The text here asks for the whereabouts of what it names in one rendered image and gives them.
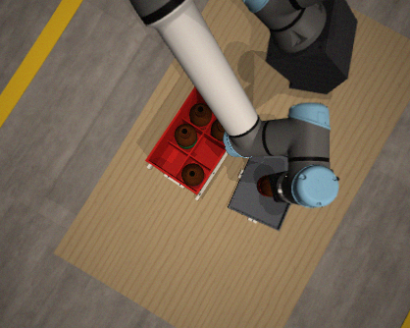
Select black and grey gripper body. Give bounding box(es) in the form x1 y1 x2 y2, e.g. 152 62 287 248
269 171 294 204

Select red divided crate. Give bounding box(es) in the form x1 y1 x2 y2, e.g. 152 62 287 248
145 94 226 194

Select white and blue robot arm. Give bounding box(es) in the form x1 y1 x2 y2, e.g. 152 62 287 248
129 0 338 208

